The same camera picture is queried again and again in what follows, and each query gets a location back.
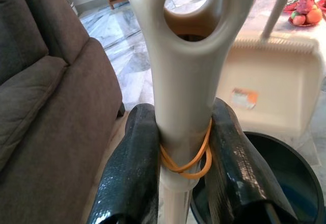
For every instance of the orange rubber band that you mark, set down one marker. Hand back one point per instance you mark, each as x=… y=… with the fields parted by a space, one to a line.
x=188 y=175

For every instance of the orange fruit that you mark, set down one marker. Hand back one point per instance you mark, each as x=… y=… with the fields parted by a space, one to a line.
x=314 y=16

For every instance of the black plastic bucket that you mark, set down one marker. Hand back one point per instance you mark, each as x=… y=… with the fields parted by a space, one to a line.
x=293 y=173

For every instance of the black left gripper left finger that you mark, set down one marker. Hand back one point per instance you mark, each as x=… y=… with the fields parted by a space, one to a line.
x=132 y=178

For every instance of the peach coloured fruit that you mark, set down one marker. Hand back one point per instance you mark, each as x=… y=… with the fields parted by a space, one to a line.
x=298 y=19

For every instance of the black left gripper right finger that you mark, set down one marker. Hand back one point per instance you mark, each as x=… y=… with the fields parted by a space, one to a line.
x=242 y=178

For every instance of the dark brown fabric sofa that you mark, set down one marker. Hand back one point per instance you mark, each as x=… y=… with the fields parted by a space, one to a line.
x=51 y=107

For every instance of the pink dragon fruit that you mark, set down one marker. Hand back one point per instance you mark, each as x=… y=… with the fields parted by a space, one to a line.
x=304 y=3

